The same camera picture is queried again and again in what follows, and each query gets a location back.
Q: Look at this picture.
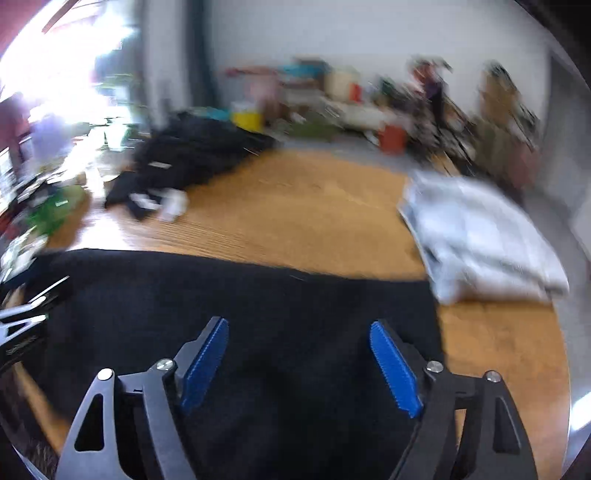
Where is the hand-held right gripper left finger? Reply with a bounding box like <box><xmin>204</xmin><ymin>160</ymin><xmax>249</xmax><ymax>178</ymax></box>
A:
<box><xmin>55</xmin><ymin>317</ymin><xmax>230</xmax><ymax>480</ymax></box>

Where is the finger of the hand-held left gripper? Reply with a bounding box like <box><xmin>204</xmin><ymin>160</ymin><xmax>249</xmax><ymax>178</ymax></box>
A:
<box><xmin>0</xmin><ymin>314</ymin><xmax>49</xmax><ymax>340</ymax></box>
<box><xmin>23</xmin><ymin>276</ymin><xmax>71</xmax><ymax>310</ymax></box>

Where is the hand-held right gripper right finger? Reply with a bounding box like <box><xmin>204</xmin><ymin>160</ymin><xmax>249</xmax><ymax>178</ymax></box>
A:
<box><xmin>369</xmin><ymin>320</ymin><xmax>539</xmax><ymax>480</ymax></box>

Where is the black fleece sweater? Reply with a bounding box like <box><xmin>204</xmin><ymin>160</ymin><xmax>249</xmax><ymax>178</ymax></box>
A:
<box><xmin>28</xmin><ymin>249</ymin><xmax>446</xmax><ymax>480</ymax></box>

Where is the black clothes pile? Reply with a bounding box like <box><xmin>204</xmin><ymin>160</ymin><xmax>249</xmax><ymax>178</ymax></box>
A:
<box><xmin>104</xmin><ymin>111</ymin><xmax>278</xmax><ymax>222</ymax></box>

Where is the person's patterned purple clothing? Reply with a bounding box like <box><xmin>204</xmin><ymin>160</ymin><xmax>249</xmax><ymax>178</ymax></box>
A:
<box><xmin>0</xmin><ymin>369</ymin><xmax>61</xmax><ymax>467</ymax></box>

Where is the green plastic basket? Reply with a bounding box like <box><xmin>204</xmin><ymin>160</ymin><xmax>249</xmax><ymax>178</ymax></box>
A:
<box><xmin>28</xmin><ymin>189</ymin><xmax>88</xmax><ymax>232</ymax></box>

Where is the light grey folded sweater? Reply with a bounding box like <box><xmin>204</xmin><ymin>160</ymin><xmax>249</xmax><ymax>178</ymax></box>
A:
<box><xmin>398</xmin><ymin>170</ymin><xmax>571</xmax><ymax>306</ymax></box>

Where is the orange paper bag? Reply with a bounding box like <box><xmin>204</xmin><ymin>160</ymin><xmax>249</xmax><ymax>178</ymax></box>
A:
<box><xmin>379</xmin><ymin>124</ymin><xmax>407</xmax><ymax>155</ymax></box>

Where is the olive suitcase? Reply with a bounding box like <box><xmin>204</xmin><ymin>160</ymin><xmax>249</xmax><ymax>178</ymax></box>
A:
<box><xmin>475</xmin><ymin>124</ymin><xmax>513</xmax><ymax>176</ymax></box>

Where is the pink ribbed suitcase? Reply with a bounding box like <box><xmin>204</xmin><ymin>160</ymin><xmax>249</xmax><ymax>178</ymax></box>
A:
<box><xmin>508</xmin><ymin>138</ymin><xmax>541</xmax><ymax>190</ymax></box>

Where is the yellow plastic bag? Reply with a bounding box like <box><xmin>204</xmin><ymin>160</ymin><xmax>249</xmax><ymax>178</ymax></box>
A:
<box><xmin>231</xmin><ymin>102</ymin><xmax>264</xmax><ymax>130</ymax></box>

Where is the green crate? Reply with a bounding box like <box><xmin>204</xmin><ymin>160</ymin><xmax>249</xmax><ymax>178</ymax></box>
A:
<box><xmin>295</xmin><ymin>117</ymin><xmax>342</xmax><ymax>139</ymax></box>

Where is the white low cabinet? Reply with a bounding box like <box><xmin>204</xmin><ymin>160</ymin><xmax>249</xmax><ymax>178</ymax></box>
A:
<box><xmin>332</xmin><ymin>99</ymin><xmax>416</xmax><ymax>130</ymax></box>

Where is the rose pink suitcase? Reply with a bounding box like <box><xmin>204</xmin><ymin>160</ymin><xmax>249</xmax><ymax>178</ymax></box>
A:
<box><xmin>249</xmin><ymin>76</ymin><xmax>282</xmax><ymax>116</ymax></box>

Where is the dark green curtain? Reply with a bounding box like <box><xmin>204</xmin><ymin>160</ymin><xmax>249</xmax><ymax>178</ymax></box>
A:
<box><xmin>191</xmin><ymin>0</ymin><xmax>218</xmax><ymax>112</ymax></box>

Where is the beige storage box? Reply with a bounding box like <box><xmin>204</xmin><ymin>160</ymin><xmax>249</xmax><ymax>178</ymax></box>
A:
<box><xmin>323</xmin><ymin>69</ymin><xmax>358</xmax><ymax>97</ymax></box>

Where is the brown cardboard box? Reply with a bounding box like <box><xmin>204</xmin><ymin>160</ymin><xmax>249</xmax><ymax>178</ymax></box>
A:
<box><xmin>480</xmin><ymin>65</ymin><xmax>522</xmax><ymax>121</ymax></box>

